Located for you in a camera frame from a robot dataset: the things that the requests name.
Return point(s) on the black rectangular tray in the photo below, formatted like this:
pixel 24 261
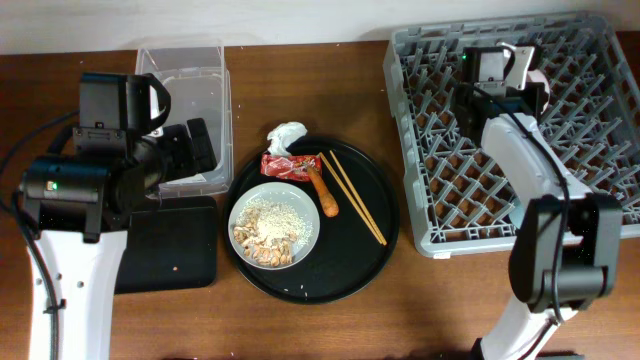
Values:
pixel 171 245

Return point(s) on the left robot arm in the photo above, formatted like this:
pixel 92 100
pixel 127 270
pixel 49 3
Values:
pixel 74 203

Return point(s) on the rice and nut scraps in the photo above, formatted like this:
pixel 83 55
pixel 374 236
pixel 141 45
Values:
pixel 270 233

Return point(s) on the clear plastic storage bin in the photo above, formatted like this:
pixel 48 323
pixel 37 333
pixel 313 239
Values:
pixel 199 84

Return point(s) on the orange carrot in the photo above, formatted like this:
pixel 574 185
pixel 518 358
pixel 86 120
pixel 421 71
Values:
pixel 327 201

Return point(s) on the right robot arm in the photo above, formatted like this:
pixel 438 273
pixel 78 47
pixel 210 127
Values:
pixel 566 250

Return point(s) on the red snack wrapper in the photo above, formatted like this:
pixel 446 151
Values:
pixel 293 168

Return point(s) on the blue plastic cup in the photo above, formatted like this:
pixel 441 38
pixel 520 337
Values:
pixel 516 215

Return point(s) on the white tissue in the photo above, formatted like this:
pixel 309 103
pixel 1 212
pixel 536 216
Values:
pixel 283 136

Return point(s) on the grey plate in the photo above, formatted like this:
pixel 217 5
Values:
pixel 278 192

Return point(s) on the wooden chopstick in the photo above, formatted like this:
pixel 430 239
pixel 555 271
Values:
pixel 332 168
pixel 357 201

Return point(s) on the grey dishwasher rack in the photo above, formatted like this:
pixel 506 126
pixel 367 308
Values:
pixel 459 201

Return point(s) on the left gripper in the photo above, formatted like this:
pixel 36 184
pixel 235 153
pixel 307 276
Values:
pixel 188 158

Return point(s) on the round black tray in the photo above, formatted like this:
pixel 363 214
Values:
pixel 347 257

